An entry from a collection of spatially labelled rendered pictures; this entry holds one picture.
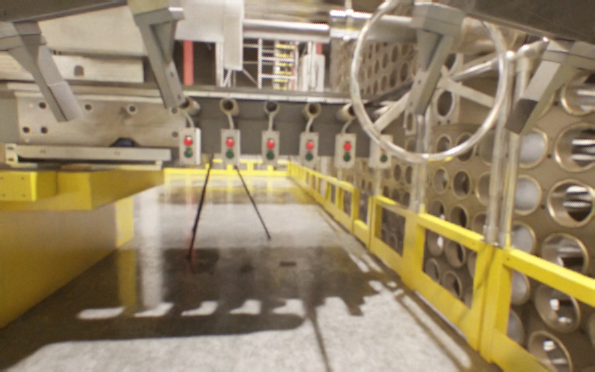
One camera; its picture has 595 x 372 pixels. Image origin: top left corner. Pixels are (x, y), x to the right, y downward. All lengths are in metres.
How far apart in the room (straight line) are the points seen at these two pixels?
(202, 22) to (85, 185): 0.89
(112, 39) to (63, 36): 0.19
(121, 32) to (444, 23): 1.39
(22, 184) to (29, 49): 0.92
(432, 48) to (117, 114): 1.39
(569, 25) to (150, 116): 1.41
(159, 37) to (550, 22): 0.37
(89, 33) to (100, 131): 0.40
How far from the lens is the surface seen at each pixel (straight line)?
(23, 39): 0.43
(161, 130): 1.50
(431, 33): 0.35
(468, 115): 2.20
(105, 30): 1.60
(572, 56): 0.44
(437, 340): 1.35
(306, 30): 1.71
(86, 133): 1.63
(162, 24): 0.35
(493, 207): 1.21
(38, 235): 1.72
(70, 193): 1.39
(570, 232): 2.10
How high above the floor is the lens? 0.69
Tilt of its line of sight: 7 degrees down
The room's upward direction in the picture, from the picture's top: 2 degrees clockwise
